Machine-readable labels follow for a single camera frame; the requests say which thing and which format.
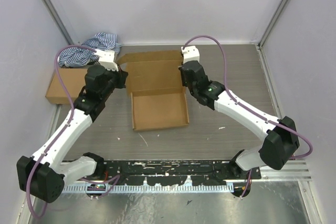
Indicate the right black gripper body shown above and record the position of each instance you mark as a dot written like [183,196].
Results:
[184,82]

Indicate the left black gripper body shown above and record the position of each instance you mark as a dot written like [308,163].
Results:
[118,80]

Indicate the brown cardboard box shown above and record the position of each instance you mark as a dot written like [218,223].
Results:
[73,79]

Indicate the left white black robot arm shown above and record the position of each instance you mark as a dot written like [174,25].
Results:
[43,175]

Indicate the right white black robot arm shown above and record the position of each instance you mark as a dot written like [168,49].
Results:
[279,141]

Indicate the blue white striped cloth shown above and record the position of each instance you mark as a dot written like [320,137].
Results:
[76,57]

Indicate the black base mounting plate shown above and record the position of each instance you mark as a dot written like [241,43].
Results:
[173,172]

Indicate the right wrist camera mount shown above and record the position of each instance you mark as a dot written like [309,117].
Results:
[190,53]

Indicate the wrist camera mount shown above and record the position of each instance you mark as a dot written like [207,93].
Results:
[107,59]
[190,53]

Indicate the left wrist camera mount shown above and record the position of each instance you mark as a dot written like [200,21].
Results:
[107,59]

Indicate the slotted grey cable duct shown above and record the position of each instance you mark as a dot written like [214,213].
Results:
[186,188]

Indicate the left aluminium frame post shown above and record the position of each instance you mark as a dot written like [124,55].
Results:
[57,19]

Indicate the aluminium frame post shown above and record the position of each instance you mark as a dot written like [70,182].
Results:
[57,19]
[279,10]

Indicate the aluminium front rail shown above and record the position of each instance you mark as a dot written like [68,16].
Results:
[295,171]

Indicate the right aluminium frame post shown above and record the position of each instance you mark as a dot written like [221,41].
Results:
[279,10]

